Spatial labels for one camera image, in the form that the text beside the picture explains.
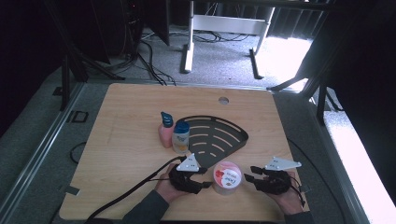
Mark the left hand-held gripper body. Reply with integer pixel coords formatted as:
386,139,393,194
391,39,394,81
168,152,204,195

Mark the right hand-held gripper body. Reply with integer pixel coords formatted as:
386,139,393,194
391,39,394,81
253,156,303,196

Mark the white jar with red label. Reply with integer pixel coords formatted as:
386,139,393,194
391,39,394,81
212,161,243,196

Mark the black slotted corner tray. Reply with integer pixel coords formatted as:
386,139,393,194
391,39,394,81
177,115,249,169

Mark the pink bottle with blue cap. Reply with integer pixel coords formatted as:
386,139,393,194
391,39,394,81
157,111,176,149

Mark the person's left hand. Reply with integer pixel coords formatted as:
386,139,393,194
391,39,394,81
154,163,188,204

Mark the person's right hand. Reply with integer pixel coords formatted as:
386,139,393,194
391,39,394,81
269,172,304,216

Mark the black metal angled stand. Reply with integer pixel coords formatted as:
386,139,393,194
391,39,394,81
267,62,344,125

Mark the dark pleated curtain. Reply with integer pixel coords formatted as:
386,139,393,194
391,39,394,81
267,6,328,40

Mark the dark computer tower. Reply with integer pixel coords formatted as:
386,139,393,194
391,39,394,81
92,0,144,63

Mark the black metal tripod stand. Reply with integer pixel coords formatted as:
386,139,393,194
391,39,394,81
43,0,125,111

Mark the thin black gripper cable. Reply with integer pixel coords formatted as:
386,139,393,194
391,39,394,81
288,172,307,208

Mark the thick black gripper cable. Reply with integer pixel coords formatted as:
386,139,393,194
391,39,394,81
84,156,187,223

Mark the short aluminium floor rail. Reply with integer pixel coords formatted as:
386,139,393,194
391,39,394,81
306,96,372,224

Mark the bundle of black floor cables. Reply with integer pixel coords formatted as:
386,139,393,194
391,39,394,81
136,40,177,87

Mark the looped black floor cable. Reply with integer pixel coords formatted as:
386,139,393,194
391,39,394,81
69,141,88,164

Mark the black rectangular floor bracket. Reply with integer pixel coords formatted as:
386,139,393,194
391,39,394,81
66,110,90,123

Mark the white desk frame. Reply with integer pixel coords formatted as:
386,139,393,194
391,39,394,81
180,0,276,80

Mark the long aluminium floor rail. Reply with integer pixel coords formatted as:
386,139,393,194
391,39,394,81
0,82,85,216

